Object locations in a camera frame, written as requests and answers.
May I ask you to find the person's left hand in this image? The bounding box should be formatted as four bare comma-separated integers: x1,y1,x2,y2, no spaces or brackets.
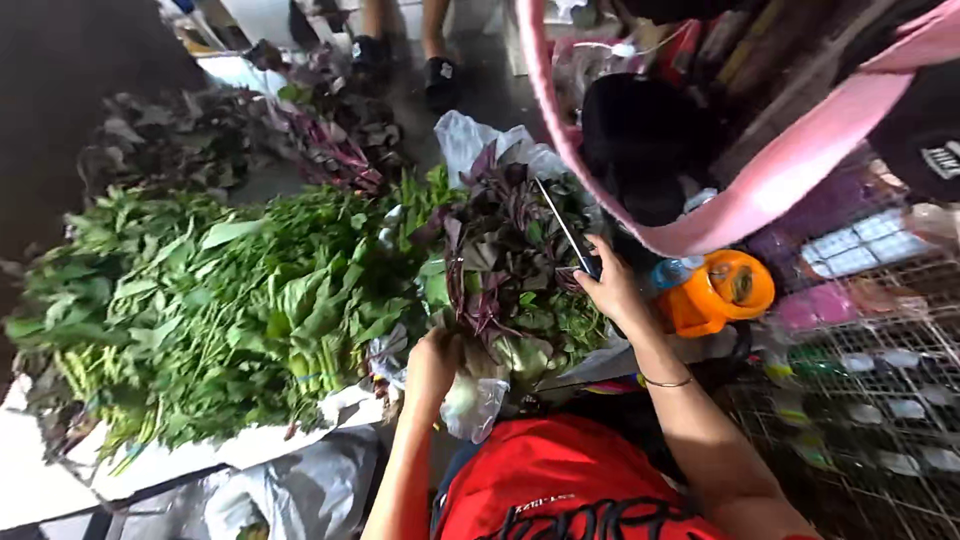
405,321,464,412

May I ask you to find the person's right hand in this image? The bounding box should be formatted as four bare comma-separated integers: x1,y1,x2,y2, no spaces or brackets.
573,233,649,329

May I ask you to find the knife with black handle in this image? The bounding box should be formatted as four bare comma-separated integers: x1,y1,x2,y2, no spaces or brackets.
534,177,603,282

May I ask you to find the person's right forearm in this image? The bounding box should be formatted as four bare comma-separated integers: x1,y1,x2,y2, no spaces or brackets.
616,306,824,540

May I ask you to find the person's left forearm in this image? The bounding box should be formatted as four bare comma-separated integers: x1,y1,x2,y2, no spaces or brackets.
360,403,445,540

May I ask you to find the small clear plastic bag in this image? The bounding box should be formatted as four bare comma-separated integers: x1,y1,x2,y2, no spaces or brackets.
439,375,510,444

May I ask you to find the clear blue plastic bottle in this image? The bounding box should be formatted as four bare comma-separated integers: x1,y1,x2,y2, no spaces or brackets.
651,255,706,291

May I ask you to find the pile of purple-stemmed leafy vegetables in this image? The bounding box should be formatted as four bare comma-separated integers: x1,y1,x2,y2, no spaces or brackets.
414,142,612,380

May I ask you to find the orange plastic container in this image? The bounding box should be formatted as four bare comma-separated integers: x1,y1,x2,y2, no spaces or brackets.
654,249,777,339

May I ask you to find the black cloth bag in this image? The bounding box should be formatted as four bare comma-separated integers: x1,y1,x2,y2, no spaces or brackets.
581,72,725,228

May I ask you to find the translucent white plastic bag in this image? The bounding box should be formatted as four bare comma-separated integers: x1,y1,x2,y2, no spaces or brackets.
433,110,571,190

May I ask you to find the person's body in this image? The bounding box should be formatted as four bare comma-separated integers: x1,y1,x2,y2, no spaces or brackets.
435,414,732,540

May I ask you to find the grey-white plastic bag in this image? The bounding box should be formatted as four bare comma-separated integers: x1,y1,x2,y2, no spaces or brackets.
204,426,384,540

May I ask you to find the pile of green leafy vegetables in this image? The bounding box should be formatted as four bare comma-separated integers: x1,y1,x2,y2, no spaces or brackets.
3,166,468,477

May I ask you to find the pink plastic package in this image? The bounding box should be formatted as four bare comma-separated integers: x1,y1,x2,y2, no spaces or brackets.
772,280,860,332

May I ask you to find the black shoe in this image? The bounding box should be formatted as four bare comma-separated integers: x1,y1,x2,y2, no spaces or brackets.
351,34,393,75
424,56,459,108

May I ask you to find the light blue checkered package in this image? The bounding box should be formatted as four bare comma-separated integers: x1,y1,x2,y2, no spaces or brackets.
799,208,933,279

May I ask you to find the heap of dark leafy greens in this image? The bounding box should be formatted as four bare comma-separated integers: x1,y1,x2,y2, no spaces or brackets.
77,41,406,207

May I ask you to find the white table cover sheet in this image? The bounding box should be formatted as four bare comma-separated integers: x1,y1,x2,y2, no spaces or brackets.
0,373,385,531

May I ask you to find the pink strap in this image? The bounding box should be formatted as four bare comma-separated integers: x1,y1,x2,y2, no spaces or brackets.
516,0,960,258

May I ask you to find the white cable with plug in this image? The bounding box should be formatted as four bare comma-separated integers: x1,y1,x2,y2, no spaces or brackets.
573,21,693,60

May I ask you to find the white metal wire rack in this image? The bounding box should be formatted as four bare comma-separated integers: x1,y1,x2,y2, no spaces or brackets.
723,258,960,540

